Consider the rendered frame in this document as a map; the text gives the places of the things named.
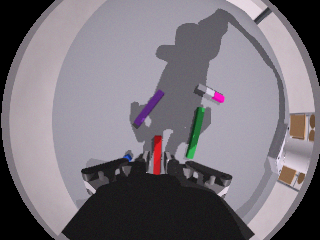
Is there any purple rod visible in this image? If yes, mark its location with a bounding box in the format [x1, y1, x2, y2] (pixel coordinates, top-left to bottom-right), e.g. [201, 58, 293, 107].
[134, 89, 165, 126]

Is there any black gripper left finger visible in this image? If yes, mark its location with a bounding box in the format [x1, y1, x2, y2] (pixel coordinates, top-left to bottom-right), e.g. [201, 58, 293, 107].
[81, 151, 150, 196]

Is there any dark red rod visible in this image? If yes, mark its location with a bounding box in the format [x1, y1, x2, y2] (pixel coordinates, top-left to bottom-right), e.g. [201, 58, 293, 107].
[153, 135, 162, 175]

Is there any green rod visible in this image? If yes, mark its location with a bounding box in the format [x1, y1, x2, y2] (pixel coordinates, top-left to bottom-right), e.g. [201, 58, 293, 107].
[186, 107, 205, 159]

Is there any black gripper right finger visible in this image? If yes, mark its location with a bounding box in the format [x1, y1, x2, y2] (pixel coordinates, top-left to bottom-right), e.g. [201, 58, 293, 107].
[164, 152, 233, 199]

